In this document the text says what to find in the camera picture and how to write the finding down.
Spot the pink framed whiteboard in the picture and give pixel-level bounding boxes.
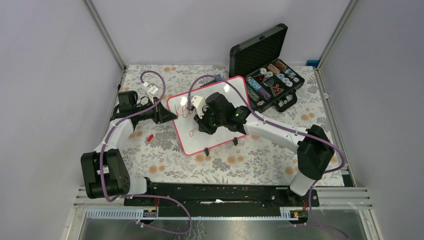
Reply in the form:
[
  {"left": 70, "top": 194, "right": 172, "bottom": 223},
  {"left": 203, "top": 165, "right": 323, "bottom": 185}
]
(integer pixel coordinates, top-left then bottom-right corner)
[{"left": 167, "top": 76, "right": 249, "bottom": 156}]

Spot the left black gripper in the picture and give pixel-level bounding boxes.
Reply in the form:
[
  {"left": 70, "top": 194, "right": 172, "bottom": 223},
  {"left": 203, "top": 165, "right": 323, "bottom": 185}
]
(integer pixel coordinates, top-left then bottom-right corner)
[{"left": 133, "top": 96, "right": 178, "bottom": 124}]

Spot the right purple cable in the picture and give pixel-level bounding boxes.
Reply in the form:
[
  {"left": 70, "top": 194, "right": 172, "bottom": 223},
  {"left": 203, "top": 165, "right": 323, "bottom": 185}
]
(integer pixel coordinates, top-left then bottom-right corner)
[{"left": 187, "top": 74, "right": 349, "bottom": 239}]

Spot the red marker cap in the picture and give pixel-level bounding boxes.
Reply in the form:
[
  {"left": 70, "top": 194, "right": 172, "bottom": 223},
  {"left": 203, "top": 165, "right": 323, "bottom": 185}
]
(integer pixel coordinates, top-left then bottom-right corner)
[{"left": 146, "top": 134, "right": 154, "bottom": 142}]

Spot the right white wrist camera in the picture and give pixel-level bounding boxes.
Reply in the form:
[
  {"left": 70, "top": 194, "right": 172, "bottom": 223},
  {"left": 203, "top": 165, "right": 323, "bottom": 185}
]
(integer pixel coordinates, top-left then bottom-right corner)
[{"left": 187, "top": 95, "right": 207, "bottom": 119}]

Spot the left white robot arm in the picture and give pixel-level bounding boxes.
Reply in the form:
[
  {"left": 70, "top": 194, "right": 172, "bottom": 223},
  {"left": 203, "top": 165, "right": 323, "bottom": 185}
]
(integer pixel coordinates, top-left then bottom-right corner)
[{"left": 80, "top": 91, "right": 178, "bottom": 206}]

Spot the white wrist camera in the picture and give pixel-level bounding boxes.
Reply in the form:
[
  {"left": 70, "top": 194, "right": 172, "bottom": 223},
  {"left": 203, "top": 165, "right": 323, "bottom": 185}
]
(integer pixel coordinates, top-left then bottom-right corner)
[
  {"left": 187, "top": 95, "right": 207, "bottom": 119},
  {"left": 142, "top": 82, "right": 159, "bottom": 103}
]

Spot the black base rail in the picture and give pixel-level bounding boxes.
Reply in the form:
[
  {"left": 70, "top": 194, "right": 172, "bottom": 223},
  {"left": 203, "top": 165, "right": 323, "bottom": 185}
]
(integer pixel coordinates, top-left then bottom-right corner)
[{"left": 124, "top": 182, "right": 320, "bottom": 218}]

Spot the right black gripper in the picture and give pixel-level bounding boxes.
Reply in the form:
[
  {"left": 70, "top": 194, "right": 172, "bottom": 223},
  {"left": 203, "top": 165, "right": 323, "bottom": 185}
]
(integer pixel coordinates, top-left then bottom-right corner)
[{"left": 194, "top": 105, "right": 226, "bottom": 135}]

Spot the blue object behind frame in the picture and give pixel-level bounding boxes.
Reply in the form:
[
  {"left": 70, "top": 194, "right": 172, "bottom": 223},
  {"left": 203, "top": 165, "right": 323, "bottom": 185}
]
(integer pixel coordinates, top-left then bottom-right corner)
[{"left": 305, "top": 60, "right": 320, "bottom": 68}]

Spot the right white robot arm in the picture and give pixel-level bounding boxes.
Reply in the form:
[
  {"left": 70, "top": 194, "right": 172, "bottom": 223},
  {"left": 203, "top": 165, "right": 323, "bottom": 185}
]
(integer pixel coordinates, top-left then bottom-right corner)
[{"left": 190, "top": 92, "right": 335, "bottom": 206}]

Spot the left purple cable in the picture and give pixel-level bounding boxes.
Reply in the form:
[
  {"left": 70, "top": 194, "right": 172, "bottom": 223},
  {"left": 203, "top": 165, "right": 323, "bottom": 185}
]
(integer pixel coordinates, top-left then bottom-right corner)
[{"left": 99, "top": 70, "right": 193, "bottom": 236}]

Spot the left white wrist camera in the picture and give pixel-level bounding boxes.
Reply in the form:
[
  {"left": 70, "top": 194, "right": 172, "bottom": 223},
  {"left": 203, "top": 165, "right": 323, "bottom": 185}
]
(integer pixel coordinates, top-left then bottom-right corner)
[{"left": 142, "top": 82, "right": 159, "bottom": 103}]

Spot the open black chip case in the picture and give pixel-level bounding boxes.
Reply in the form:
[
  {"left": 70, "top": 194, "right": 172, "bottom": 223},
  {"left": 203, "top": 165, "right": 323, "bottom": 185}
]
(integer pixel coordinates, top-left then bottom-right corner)
[{"left": 228, "top": 23, "right": 305, "bottom": 113}]

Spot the purple cable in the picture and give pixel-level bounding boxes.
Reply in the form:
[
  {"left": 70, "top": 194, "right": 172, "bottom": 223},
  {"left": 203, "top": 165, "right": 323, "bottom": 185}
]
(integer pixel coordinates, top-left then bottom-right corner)
[
  {"left": 187, "top": 74, "right": 349, "bottom": 239},
  {"left": 99, "top": 70, "right": 193, "bottom": 236}
]

